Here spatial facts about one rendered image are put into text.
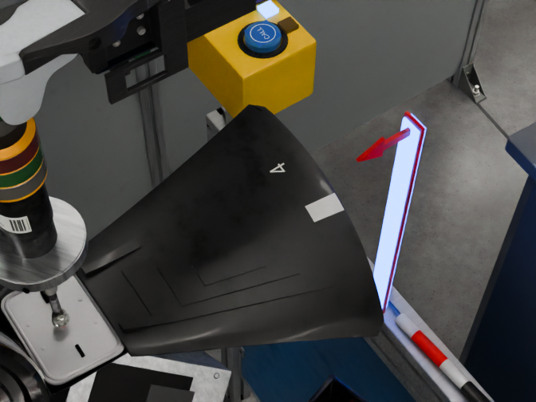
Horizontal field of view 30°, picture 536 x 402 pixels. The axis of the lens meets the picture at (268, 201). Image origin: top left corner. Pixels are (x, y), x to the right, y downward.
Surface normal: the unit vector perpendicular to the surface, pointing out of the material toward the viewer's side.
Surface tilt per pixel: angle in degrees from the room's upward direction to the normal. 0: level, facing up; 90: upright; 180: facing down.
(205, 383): 50
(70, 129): 90
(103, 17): 1
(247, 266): 15
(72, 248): 0
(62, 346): 7
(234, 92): 90
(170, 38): 90
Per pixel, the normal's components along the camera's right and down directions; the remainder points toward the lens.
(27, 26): 0.02, -0.58
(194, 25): 0.57, 0.68
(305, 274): 0.33, -0.41
